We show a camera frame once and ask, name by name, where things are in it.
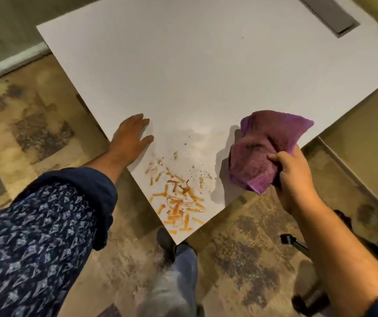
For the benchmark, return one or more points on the person's left hand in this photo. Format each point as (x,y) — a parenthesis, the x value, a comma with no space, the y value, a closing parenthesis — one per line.
(128,141)

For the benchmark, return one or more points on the person's right hand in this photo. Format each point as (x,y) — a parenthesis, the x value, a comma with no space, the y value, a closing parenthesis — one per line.
(296,184)

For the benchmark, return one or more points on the purple microfibre cloth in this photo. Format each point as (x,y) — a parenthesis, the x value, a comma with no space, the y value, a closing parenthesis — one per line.
(258,145)

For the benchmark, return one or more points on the person's right forearm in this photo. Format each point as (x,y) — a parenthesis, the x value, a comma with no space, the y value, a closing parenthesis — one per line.
(337,254)

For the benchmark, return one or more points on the person's left forearm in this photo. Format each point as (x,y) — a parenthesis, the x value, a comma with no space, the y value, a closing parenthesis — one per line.
(108,166)

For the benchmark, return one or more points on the black wheeled office chair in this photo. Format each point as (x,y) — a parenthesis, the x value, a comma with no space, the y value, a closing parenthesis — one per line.
(291,241)

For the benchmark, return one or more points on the orange stain marks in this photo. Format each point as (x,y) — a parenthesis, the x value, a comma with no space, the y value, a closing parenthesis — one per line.
(179,201)

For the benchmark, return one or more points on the dark grey shoe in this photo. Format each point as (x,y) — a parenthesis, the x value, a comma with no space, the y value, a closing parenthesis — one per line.
(166,244)

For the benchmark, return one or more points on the blue patterned shirt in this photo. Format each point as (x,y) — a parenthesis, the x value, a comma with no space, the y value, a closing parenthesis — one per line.
(27,244)

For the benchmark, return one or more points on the blue jeans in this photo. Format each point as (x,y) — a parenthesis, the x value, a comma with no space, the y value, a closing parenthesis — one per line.
(172,290)

